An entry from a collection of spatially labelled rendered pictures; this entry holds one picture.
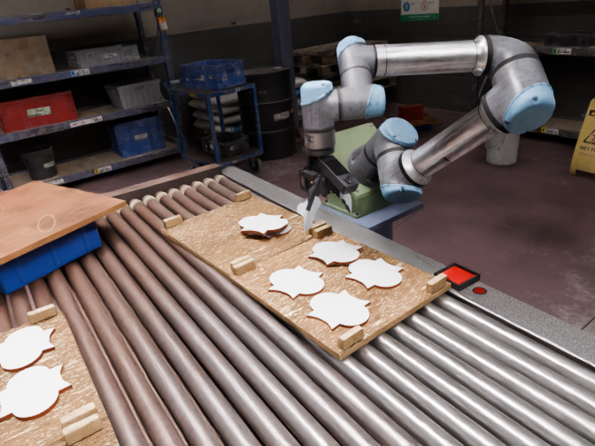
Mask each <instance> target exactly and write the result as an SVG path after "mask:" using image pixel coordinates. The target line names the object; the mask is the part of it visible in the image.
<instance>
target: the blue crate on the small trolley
mask: <svg viewBox="0 0 595 446"><path fill-rule="evenodd" d="M179 68H180V69H181V70H180V71H181V75H182V87H183V88H191V89H206V90H223V89H225V88H231V87H234V86H238V85H241V84H244V83H245V82H246V78H245V76H244V71H243V70H244V68H243V59H206V60H201V61H197V62H192V63H188V64H184V65H180V67H179Z"/></svg>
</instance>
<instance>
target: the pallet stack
mask: <svg viewBox="0 0 595 446"><path fill-rule="evenodd" d="M364 41H365V43H366V44H367V45H373V44H377V45H379V44H388V40H379V41H377V40H371V41H370V40H364ZM340 42H341V41H340ZM340 42H332V43H327V44H322V45H317V46H313V47H308V48H304V49H299V50H293V59H294V69H295V77H298V78H303V79H305V80H307V81H323V80H325V81H331V82H332V87H333V88H341V80H340V74H339V68H338V64H337V52H336V49H337V46H338V44H339V43H340ZM325 50H327V51H325ZM298 56H302V57H301V58H300V59H298ZM298 67H299V70H298ZM299 74H300V75H299ZM396 77H397V76H382V77H372V80H373V85H374V84H375V85H382V86H383V88H387V87H391V86H394V85H396V84H397V83H396V80H397V78H396ZM382 79H384V82H376V81H379V80H382Z"/></svg>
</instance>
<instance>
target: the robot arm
mask: <svg viewBox="0 0 595 446"><path fill-rule="evenodd" d="M336 52H337V64H338V68H339V74H340V80H341V88H333V87H332V82H331V81H325V80H323V81H308V82H306V83H304V84H303V85H302V86H301V89H300V93H301V103H300V104H301V107H302V117H303V127H304V137H305V145H304V146H302V151H303V152H306V162H307V166H305V167H304V169H301V170H298V172H299V182H300V189H302V190H304V191H305V192H306V193H308V195H307V199H306V201H305V202H304V203H301V204H299V205H298V207H297V211H298V212H299V213H300V214H301V215H302V216H303V217H304V227H305V231H308V230H309V229H310V227H311V226H312V225H313V220H314V218H315V214H316V212H317V210H318V209H319V208H320V205H321V200H320V199H319V195H320V194H321V195H322V196H324V197H326V196H327V194H330V193H334V195H335V196H337V197H339V198H340V199H342V203H343V204H344V205H345V208H346V210H347V211H348V212H349V213H351V212H352V198H351V192H354V191H356V190H357V188H358V185H359V184H362V185H364V186H367V187H371V188H374V187H378V186H380V189H381V191H382V196H383V198H384V199H385V200H387V201H389V202H391V203H396V204H403V203H410V202H413V201H415V200H417V199H419V198H420V197H421V195H422V189H421V188H422V187H423V186H425V185H427V184H428V183H429V182H430V180H431V175H432V174H434V173H436V172H437V171H439V170H441V169H442V168H444V167H445V166H447V165H449V164H450V163H451V162H453V161H454V160H456V159H458V158H460V157H461V156H463V155H465V154H466V153H468V152H469V151H471V150H472V149H474V148H475V147H477V146H479V145H480V144H482V143H483V142H486V141H487V140H489V139H490V138H492V137H493V136H494V135H496V134H498V133H501V134H506V135H507V134H510V133H511V134H516V135H520V134H525V133H526V132H527V131H528V132H530V131H533V130H535V129H537V128H539V127H541V126H542V125H543V124H544V123H545V122H546V121H547V120H548V119H549V118H551V116H552V115H553V112H554V108H555V99H554V96H553V88H552V87H551V85H550V84H549V81H548V79H547V77H546V74H545V70H544V68H543V66H542V63H541V59H540V56H539V55H538V54H537V52H536V51H535V50H534V49H533V48H532V47H531V46H530V45H528V44H527V43H525V42H523V41H520V40H517V39H514V38H512V37H507V36H503V35H478V36H477V37H476V38H475V39H474V40H469V41H450V42H416V43H398V44H379V45H367V44H366V43H365V41H364V39H362V38H361V37H358V36H356V35H352V36H348V37H346V38H344V39H343V40H342V41H341V42H340V43H339V44H338V46H337V49H336ZM470 72H472V73H473V74H474V75H475V76H487V77H489V78H490V79H491V84H492V89H491V90H490V91H488V92H487V93H485V94H484V95H483V96H482V97H481V103H480V105H478V106H477V107H476V108H474V110H472V111H471V112H469V113H468V114H466V115H465V116H463V117H462V118H461V119H459V120H457V121H456V122H454V123H453V124H452V125H450V126H449V127H448V128H446V129H445V130H444V131H442V132H441V133H439V134H438V135H436V136H435V137H433V138H432V139H430V140H429V141H428V142H426V143H424V144H423V145H422V146H421V147H420V148H418V149H417V150H413V146H414V145H415V144H416V143H417V141H418V134H417V131H416V130H415V128H414V127H413V126H412V125H411V124H410V123H409V122H407V121H406V120H404V119H401V118H389V119H386V120H385V121H384V122H383V123H382V124H381V125H380V127H379V128H378V129H377V130H376V132H375V133H374V134H373V135H372V137H371V138H370V139H369V140H368V141H367V143H365V144H363V145H361V146H359V147H357V148H356V149H354V150H353V151H352V153H351V154H350V155H349V157H348V159H347V165H348V169H349V171H348V170H347V169H346V168H345V167H344V166H343V165H342V164H341V163H340V162H339V161H338V160H337V159H336V157H335V156H334V155H330V154H333V153H334V152H335V144H336V132H335V121H342V120H352V119H369V118H375V117H381V116H382V115H383V114H384V112H385V105H386V100H385V92H384V88H383V86H382V85H375V84H374V85H373V80H372V77H382V76H399V75H417V74H435V73H470ZM329 155H330V156H329ZM305 170H306V171H305ZM301 176H302V177H303V179H304V186H302V182H301Z"/></svg>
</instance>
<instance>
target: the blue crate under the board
mask: <svg viewBox="0 0 595 446"><path fill-rule="evenodd" d="M95 221H96V220H95ZM95 221H93V222H91V223H89V224H88V225H86V226H84V227H80V228H78V229H76V230H74V231H73V232H71V233H69V234H66V235H63V236H61V237H59V238H58V239H56V240H53V241H51V242H48V243H46V244H44V245H43V246H41V247H38V248H36V249H34V250H31V251H29V252H28V253H25V254H23V255H21V256H19V257H17V258H14V259H13V260H10V261H8V262H6V263H4V264H2V265H0V292H1V293H3V294H5V295H9V294H10V293H12V292H14V291H16V290H17V289H19V288H22V287H24V286H26V285H27V284H29V283H31V282H33V281H36V280H38V279H40V278H41V277H43V276H44V275H46V274H48V273H51V272H53V271H55V270H57V269H59V268H60V267H62V266H63V265H66V264H68V263H70V262H72V261H74V260H75V259H77V258H80V257H82V256H84V255H85V254H87V253H89V252H91V251H92V250H95V249H97V248H99V247H101V246H102V243H101V241H100V237H99V234H98V232H97V226H96V222H95Z"/></svg>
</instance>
